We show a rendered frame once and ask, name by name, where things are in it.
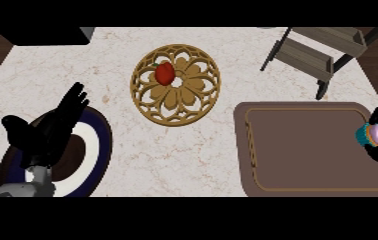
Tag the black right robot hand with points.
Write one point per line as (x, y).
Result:
(373, 117)

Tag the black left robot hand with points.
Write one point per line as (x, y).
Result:
(48, 130)

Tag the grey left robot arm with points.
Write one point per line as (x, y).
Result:
(34, 184)

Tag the brown rectangular tray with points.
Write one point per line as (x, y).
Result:
(304, 150)

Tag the blue white brown round plate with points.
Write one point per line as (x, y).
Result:
(93, 150)

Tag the dark black appliance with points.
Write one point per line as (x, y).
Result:
(45, 35)

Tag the red bell pepper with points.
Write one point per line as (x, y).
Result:
(164, 73)

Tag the round wooden openwork trivet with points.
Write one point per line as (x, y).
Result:
(186, 94)

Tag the wooden tiered basket black frame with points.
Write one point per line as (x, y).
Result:
(319, 54)

